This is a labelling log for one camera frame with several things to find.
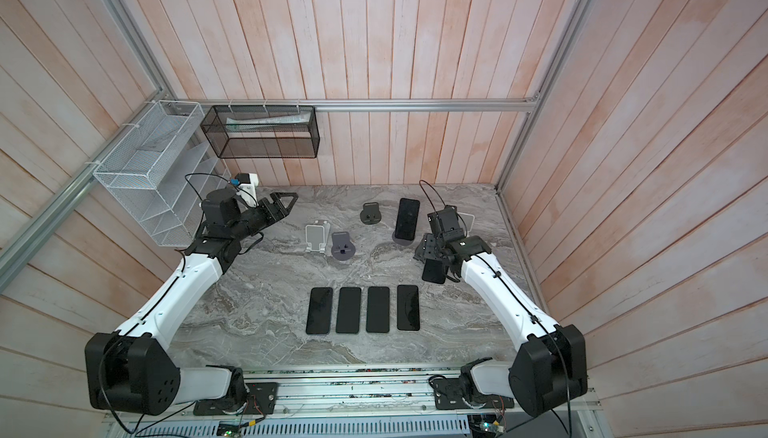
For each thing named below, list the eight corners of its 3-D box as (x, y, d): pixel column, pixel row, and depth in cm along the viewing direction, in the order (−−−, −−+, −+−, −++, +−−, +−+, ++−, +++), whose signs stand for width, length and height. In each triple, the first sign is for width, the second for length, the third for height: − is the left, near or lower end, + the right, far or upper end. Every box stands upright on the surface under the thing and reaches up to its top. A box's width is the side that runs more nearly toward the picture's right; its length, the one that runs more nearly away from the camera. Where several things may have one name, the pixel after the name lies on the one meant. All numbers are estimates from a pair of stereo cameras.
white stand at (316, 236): (305, 253, 104) (302, 243, 99) (310, 226, 111) (307, 215, 106) (327, 253, 104) (324, 243, 99) (330, 226, 111) (328, 215, 106)
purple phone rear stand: (393, 243, 106) (395, 218, 95) (398, 222, 112) (400, 197, 101) (413, 247, 105) (417, 222, 94) (416, 225, 111) (421, 200, 100)
